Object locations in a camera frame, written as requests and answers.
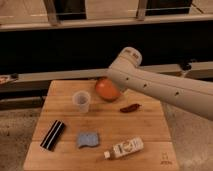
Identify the translucent plastic cup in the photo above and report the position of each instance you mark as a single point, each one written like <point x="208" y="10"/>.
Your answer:
<point x="81" y="100"/>

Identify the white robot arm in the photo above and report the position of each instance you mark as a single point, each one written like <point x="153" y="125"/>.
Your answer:
<point x="188" y="94"/>

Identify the orange ceramic bowl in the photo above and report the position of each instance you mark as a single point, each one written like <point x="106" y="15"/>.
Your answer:
<point x="106" y="89"/>

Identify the dried red chili pepper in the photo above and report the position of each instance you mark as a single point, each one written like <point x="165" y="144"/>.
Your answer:
<point x="130" y="108"/>

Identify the wooden table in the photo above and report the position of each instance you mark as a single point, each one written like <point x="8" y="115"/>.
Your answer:
<point x="148" y="122"/>

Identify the blue sponge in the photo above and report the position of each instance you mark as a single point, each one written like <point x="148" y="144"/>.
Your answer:
<point x="88" y="139"/>

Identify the white labelled bottle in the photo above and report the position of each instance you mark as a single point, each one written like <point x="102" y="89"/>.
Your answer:
<point x="124" y="148"/>

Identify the black striped rectangular box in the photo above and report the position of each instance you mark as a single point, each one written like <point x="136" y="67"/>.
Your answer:
<point x="52" y="135"/>

